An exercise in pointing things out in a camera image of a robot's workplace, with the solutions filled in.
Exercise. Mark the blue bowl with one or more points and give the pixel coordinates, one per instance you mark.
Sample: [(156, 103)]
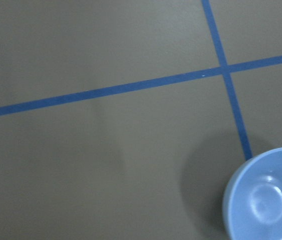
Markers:
[(252, 201)]

